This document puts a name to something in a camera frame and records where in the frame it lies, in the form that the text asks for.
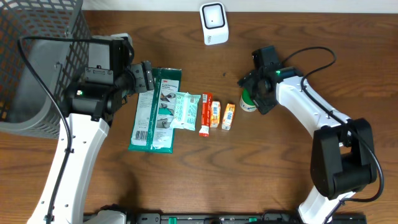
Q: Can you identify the green lidded white canister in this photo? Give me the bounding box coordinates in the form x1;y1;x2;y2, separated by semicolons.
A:
239;89;257;112

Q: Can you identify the orange tissue packet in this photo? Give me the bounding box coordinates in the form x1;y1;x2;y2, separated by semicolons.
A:
210;101;221;128

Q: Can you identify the mint green wipes pack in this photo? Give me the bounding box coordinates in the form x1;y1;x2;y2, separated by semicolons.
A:
170;92;201;131

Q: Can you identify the orange snack packet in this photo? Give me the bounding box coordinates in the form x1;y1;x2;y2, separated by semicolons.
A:
221;103;236;130

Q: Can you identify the red stick packet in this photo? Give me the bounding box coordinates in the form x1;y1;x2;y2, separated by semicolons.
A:
199;92;213;137

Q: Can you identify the white green package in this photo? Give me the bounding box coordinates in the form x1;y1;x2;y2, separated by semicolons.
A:
128;68;182;154

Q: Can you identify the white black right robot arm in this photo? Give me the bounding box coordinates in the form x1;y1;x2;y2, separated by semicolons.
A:
238;65;382;223

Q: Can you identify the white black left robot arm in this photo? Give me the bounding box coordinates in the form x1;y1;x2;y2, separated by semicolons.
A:
28;61;154;223

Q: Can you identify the white black barcode scanner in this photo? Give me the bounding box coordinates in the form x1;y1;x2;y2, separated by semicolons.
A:
199;2;229;45

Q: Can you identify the grey plastic mesh basket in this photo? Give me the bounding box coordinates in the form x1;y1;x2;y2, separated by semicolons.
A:
0;0;91;139

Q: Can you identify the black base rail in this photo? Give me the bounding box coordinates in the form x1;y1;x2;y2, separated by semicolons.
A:
83;211;368;224

